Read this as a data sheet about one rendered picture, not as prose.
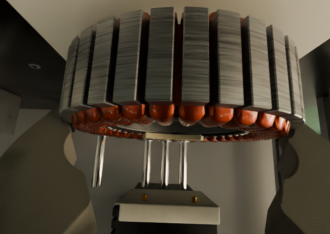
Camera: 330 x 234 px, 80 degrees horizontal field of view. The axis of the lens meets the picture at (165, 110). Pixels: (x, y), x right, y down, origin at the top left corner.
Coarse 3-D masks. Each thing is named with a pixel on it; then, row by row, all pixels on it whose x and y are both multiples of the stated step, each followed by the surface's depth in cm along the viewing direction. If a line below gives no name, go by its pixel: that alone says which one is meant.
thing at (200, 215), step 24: (144, 144) 24; (168, 144) 24; (144, 168) 24; (168, 168) 24; (144, 192) 15; (168, 192) 16; (192, 192) 16; (120, 216) 12; (144, 216) 12; (168, 216) 12; (192, 216) 12; (216, 216) 12
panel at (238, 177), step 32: (128, 160) 34; (160, 160) 34; (192, 160) 35; (224, 160) 35; (256, 160) 35; (96, 192) 33; (128, 192) 33; (224, 192) 34; (256, 192) 34; (224, 224) 33; (256, 224) 33
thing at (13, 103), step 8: (0, 88) 24; (0, 96) 24; (8, 96) 26; (16, 96) 27; (0, 104) 24; (8, 104) 26; (16, 104) 27; (0, 112) 24; (8, 112) 26; (16, 112) 27; (0, 120) 24; (8, 120) 26; (16, 120) 27; (0, 128) 24; (8, 128) 26
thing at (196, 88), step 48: (96, 48) 6; (144, 48) 6; (192, 48) 5; (240, 48) 6; (288, 48) 7; (96, 96) 6; (144, 96) 6; (192, 96) 5; (240, 96) 5; (288, 96) 6
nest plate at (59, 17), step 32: (32, 0) 8; (64, 0) 8; (96, 0) 8; (128, 0) 8; (160, 0) 8; (192, 0) 8; (224, 0) 8; (256, 0) 8; (288, 0) 8; (320, 0) 8; (64, 32) 10; (288, 32) 10; (320, 32) 9
